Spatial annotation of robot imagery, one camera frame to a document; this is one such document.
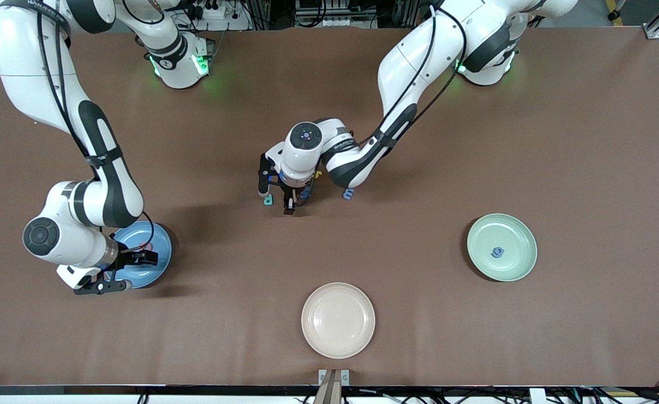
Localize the blue plate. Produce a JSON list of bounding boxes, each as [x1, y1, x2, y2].
[[110, 221, 173, 290]]

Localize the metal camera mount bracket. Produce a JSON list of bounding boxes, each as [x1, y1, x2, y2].
[[318, 369, 350, 404]]

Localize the white power strip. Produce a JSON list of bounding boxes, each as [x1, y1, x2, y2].
[[172, 0, 251, 31]]

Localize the beige plate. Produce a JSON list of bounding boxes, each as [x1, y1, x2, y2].
[[301, 282, 376, 360]]

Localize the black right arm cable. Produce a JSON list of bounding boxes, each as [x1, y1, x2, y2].
[[35, 0, 156, 254]]

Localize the green plate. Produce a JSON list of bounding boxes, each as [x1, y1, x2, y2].
[[466, 213, 538, 282]]

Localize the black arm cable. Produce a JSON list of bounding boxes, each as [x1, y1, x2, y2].
[[357, 0, 470, 146], [35, 0, 156, 254]]

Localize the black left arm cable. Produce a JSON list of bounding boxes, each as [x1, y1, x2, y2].
[[357, 0, 470, 146]]

